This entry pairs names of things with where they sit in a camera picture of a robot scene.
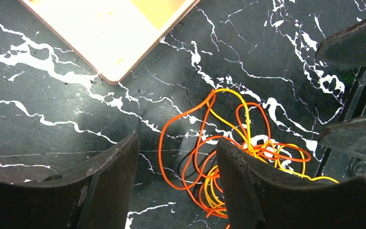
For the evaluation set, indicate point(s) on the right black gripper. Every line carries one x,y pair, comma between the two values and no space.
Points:
345,156

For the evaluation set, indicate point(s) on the pink tiered file tray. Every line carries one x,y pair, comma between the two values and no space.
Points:
111,36

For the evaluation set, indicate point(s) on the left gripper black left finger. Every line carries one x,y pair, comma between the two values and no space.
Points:
94,194

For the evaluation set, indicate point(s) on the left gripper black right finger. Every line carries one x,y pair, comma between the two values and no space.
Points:
260,196

